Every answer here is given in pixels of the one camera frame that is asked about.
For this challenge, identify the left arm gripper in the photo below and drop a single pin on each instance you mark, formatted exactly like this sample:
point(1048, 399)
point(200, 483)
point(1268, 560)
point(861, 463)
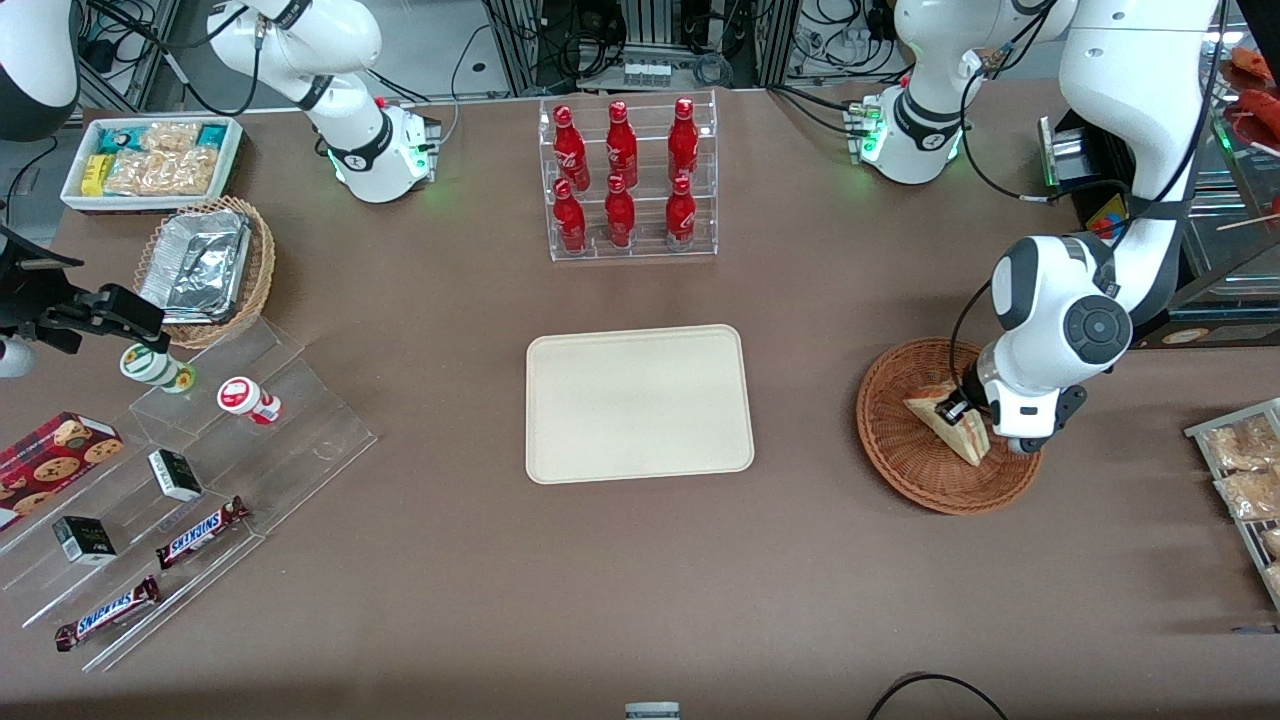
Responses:
point(972, 389)

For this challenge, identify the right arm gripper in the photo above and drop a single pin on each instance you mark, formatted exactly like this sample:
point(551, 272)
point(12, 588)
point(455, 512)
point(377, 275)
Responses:
point(30, 296)

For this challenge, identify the triangle sandwich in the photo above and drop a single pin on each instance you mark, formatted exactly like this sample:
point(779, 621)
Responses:
point(965, 447)

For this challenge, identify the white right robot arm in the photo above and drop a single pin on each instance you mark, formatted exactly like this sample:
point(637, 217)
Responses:
point(350, 40)

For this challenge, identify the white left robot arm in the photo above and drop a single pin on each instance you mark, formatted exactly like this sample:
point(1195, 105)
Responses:
point(1130, 90)

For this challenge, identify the brown round wicker basket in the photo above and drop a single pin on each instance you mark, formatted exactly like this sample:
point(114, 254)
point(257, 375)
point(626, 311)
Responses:
point(900, 450)

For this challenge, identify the light wicker basket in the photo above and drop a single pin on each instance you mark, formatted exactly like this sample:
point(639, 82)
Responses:
point(262, 270)

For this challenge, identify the tray of packaged snacks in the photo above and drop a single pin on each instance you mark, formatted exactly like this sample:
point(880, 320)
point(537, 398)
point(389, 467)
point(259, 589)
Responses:
point(1200, 432)

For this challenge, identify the cream plastic tray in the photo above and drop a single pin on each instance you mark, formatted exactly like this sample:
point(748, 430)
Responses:
point(640, 405)

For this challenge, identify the green white yogurt cup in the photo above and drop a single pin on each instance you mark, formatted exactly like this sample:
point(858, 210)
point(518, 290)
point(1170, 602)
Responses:
point(155, 367)

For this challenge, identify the silver foil container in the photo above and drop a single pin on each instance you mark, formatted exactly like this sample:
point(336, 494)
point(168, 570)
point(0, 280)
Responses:
point(195, 265)

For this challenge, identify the white snack box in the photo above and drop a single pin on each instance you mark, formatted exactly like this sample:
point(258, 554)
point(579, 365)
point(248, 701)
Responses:
point(75, 195)

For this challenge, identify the yellow snack packet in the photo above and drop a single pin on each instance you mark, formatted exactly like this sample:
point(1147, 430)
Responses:
point(95, 173)

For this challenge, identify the red cookie box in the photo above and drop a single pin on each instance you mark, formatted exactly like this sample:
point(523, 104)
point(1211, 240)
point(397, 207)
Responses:
point(50, 465)

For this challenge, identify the clear bag of crackers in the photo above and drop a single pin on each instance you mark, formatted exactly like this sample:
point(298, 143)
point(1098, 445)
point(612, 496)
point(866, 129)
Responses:
point(160, 172)

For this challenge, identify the red white yogurt cup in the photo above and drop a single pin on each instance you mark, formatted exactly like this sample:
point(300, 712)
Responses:
point(248, 400)

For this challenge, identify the small black box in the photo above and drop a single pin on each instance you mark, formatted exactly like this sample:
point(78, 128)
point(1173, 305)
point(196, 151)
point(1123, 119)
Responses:
point(175, 475)
point(84, 540)

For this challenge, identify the teal snack packet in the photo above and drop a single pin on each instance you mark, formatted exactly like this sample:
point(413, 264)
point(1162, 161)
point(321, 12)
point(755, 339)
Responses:
point(120, 140)
point(211, 135)

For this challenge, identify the black yellow food warmer appliance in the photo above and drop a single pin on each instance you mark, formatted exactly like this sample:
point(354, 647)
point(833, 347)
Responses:
point(1100, 215)

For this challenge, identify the bagged pastry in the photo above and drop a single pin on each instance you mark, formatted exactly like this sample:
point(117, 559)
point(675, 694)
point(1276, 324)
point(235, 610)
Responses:
point(1242, 445)
point(1273, 545)
point(1252, 495)

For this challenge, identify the clear acrylic step display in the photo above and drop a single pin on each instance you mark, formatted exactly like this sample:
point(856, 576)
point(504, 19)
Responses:
point(300, 440)

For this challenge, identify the Snickers chocolate bar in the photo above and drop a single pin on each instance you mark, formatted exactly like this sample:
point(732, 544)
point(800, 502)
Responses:
point(203, 532)
point(108, 613)

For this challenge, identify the steel warmer pan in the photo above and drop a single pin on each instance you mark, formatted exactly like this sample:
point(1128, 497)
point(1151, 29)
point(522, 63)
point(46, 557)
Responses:
point(1235, 245)
point(1222, 140)

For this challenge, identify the wooden skewer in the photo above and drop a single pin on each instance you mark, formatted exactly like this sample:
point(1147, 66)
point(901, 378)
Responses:
point(1250, 222)

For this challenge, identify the glass display cover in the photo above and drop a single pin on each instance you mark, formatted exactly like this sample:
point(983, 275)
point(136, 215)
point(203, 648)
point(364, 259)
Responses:
point(1250, 180)

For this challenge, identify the red sausage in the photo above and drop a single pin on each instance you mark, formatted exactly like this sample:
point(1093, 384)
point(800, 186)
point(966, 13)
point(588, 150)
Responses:
point(1252, 65)
point(1258, 108)

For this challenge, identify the red cola bottle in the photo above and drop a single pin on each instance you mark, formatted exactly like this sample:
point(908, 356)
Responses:
point(680, 212)
point(683, 140)
point(621, 145)
point(619, 214)
point(569, 150)
point(569, 220)

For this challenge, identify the clear acrylic bottle rack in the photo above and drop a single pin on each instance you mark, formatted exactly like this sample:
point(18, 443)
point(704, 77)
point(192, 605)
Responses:
point(645, 250)

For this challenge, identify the grey object at table edge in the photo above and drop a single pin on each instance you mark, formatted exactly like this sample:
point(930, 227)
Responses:
point(652, 711)

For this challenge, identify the white power strip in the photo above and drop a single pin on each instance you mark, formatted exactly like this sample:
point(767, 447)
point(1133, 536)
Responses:
point(648, 73)

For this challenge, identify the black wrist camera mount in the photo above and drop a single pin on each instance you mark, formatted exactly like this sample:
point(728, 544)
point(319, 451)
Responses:
point(25, 270)

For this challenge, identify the aluminium frame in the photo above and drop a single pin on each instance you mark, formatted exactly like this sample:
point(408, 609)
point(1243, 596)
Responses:
point(520, 45)

